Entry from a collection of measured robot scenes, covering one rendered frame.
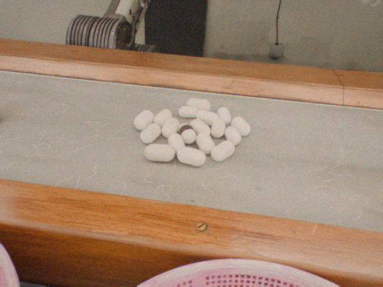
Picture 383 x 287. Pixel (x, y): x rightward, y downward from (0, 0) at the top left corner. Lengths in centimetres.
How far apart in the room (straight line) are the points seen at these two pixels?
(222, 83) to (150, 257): 37
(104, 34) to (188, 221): 57
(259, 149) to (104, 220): 23
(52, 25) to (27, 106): 220
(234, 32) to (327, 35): 67
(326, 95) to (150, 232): 42
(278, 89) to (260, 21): 193
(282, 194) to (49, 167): 27
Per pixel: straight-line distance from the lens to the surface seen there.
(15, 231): 33
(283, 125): 50
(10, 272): 28
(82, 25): 82
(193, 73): 59
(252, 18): 248
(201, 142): 41
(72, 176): 39
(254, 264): 27
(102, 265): 32
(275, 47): 252
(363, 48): 276
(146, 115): 46
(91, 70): 63
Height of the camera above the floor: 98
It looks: 35 degrees down
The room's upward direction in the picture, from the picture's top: 3 degrees clockwise
